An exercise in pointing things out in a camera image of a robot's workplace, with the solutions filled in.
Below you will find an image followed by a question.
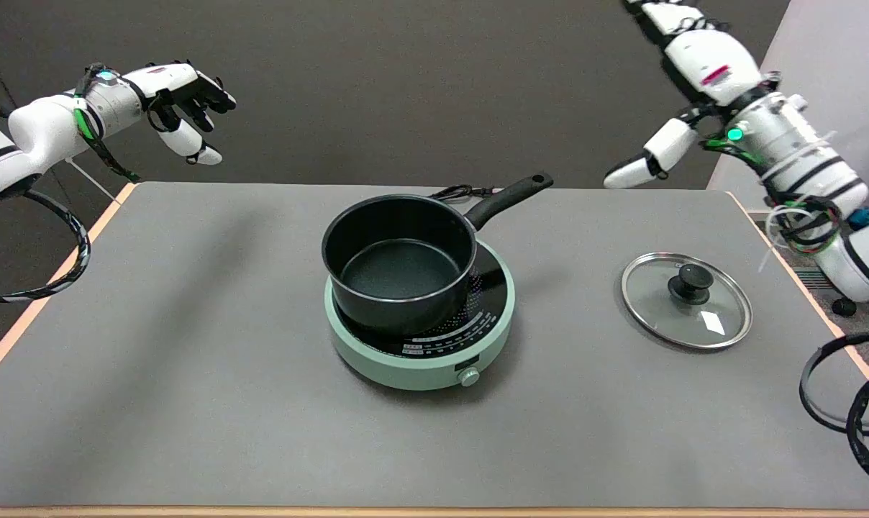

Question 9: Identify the black saucepan with handle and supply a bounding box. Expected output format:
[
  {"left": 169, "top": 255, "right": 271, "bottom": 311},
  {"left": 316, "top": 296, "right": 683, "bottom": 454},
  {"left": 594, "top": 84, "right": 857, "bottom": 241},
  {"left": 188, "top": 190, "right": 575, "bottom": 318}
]
[{"left": 322, "top": 172, "right": 555, "bottom": 337}]

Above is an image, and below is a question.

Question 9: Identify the black cooker power cord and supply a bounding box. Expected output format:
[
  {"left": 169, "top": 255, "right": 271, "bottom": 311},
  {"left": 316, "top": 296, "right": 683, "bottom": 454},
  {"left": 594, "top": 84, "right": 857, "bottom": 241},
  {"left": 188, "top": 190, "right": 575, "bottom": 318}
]
[{"left": 429, "top": 185, "right": 504, "bottom": 202}]

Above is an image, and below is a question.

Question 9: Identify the glass pot lid black knob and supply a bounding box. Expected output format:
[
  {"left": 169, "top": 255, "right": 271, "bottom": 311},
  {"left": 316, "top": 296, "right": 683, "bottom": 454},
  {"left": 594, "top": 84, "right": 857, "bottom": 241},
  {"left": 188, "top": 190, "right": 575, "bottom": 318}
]
[{"left": 620, "top": 252, "right": 754, "bottom": 351}]

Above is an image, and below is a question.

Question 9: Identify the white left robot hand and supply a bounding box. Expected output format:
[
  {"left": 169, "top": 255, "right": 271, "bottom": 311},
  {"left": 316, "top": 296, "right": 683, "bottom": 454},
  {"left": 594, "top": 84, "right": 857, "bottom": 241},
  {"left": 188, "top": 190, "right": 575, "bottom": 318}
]
[{"left": 125, "top": 60, "right": 237, "bottom": 166}]

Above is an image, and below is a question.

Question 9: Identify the mint green induction cooker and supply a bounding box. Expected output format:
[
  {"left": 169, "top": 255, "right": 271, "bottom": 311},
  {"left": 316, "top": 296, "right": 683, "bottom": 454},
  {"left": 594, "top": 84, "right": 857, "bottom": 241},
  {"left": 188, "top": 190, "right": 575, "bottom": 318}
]
[{"left": 324, "top": 240, "right": 516, "bottom": 391}]

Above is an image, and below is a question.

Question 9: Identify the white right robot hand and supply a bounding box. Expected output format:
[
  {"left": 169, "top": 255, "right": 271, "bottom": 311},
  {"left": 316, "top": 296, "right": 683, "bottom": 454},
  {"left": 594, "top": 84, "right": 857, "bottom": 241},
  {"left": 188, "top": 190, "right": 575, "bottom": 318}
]
[{"left": 604, "top": 0, "right": 775, "bottom": 190}]

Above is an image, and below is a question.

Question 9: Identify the grey floor vent grille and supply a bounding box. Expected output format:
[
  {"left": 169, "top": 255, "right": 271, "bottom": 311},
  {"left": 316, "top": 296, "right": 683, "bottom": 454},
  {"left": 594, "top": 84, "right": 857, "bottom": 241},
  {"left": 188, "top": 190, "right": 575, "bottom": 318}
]
[{"left": 794, "top": 268, "right": 838, "bottom": 291}]

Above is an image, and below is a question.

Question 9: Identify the green black wrist cable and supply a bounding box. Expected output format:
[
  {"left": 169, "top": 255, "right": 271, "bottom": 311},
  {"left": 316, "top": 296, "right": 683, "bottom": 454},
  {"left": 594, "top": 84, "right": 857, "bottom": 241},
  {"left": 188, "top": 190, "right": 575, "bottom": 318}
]
[{"left": 73, "top": 108, "right": 141, "bottom": 183}]

